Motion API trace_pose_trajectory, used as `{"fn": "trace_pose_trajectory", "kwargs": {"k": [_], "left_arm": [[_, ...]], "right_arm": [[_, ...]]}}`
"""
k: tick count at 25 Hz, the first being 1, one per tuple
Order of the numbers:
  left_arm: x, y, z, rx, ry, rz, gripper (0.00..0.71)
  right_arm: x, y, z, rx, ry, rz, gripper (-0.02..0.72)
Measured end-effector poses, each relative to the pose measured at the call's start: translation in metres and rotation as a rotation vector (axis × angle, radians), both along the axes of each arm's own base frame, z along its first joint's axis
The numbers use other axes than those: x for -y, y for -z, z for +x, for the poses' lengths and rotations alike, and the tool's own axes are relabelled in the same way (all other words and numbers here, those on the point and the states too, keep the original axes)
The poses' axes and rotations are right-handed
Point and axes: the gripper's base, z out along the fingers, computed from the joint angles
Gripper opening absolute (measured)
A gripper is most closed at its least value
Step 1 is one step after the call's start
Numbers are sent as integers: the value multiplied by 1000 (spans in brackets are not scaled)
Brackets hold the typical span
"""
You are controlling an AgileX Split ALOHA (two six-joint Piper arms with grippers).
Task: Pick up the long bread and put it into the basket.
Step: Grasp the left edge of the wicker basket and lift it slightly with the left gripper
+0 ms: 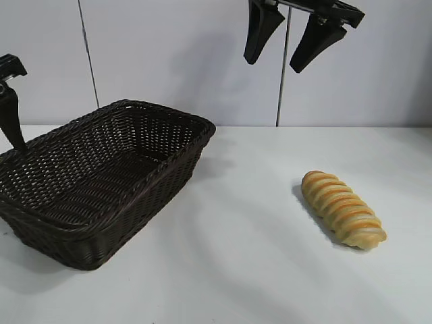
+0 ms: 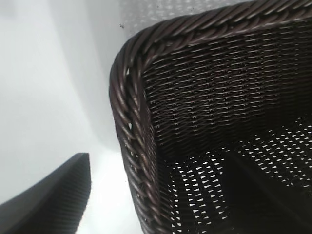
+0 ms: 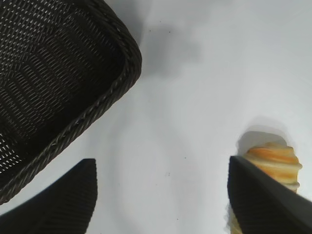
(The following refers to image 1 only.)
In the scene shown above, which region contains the thin dark wall strip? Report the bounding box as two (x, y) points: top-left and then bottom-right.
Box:
(77, 0), (101, 108)

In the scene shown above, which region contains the grey metal wall strip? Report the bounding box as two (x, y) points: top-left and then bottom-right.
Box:
(275, 5), (292, 128)

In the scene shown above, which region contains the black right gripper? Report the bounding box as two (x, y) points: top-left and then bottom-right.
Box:
(243, 0), (367, 74)

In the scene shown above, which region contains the long striped twisted bread loaf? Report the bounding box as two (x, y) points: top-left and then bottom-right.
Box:
(301, 170), (387, 250)

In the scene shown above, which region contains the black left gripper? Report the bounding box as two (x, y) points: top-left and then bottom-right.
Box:
(0, 53), (28, 151)

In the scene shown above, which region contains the dark brown woven wicker basket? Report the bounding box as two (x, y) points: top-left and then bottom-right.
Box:
(0, 99), (217, 271)

